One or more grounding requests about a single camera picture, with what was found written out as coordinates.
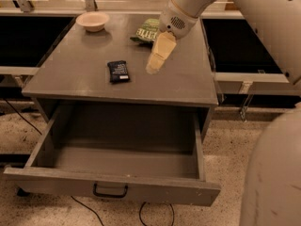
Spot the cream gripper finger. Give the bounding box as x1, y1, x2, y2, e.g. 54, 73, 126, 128
146, 32, 177, 74

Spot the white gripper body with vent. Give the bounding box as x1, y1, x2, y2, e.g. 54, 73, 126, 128
159, 0, 198, 40

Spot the dark blue rxbar wrapper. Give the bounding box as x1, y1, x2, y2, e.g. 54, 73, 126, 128
107, 60, 130, 83

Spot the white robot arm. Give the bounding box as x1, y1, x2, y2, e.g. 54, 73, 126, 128
146, 0, 301, 226

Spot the grey open top drawer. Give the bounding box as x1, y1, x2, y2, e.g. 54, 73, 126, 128
5, 102, 220, 206

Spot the green kettle chips bag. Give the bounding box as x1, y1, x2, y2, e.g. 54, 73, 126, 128
130, 18, 159, 44

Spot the grey cabinet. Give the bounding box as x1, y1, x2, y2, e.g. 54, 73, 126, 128
23, 14, 217, 140

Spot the beige bowl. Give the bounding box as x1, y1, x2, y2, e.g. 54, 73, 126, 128
75, 11, 109, 32

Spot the metal railing frame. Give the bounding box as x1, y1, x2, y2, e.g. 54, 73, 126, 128
1, 0, 301, 91

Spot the black drawer handle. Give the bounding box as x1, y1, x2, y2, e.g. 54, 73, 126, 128
92, 183, 128, 199

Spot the black cable loop under drawer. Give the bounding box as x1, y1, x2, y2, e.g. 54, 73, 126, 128
138, 201, 175, 226

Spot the black cable on floor left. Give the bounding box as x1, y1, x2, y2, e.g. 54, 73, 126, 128
2, 98, 43, 136

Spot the black cable under drawer left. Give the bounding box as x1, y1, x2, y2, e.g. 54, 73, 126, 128
70, 195, 105, 226

